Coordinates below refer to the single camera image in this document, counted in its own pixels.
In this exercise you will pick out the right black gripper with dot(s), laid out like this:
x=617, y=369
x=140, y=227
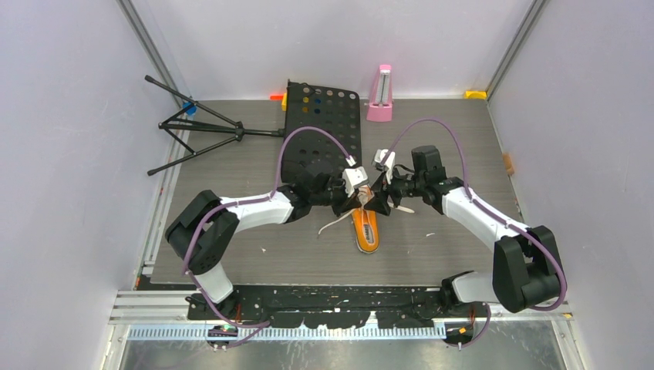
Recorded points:
x=379, y=203

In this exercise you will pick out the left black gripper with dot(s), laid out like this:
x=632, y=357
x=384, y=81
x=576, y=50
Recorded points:
x=346, y=203

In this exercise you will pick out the white shoelace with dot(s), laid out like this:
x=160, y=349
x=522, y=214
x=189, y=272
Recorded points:
x=365, y=194

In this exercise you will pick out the orange canvas sneaker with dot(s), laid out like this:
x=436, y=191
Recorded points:
x=367, y=231

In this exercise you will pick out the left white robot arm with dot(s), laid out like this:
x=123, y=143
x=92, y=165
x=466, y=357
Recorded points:
x=201, y=233

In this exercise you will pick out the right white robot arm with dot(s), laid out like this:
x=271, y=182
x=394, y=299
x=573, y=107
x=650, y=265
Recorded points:
x=526, y=268

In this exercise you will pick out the pink metronome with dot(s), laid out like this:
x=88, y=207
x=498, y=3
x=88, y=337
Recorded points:
x=380, y=105

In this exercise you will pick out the black perforated music stand desk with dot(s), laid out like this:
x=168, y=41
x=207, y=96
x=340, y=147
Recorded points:
x=333, y=110

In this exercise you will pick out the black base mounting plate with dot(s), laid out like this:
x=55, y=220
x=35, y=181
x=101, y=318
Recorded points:
x=334, y=307

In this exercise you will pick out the black tripod stand legs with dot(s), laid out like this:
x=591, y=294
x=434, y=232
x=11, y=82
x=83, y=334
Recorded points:
x=177, y=122

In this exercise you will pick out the yellow orange toy block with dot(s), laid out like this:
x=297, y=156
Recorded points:
x=282, y=98

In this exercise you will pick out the yellow corner block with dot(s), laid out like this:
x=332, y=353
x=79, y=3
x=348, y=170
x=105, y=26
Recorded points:
x=475, y=94

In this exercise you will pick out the blue clip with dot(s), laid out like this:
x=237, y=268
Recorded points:
x=189, y=108

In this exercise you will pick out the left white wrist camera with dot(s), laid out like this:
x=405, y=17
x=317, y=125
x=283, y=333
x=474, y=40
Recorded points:
x=354, y=176

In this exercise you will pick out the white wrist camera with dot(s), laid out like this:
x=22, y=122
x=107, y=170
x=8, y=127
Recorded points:
x=354, y=176
x=384, y=161

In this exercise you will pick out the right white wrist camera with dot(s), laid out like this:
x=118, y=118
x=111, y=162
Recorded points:
x=384, y=161

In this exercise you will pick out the aluminium frame rail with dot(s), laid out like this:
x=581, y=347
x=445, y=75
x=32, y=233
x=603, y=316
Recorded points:
x=152, y=315

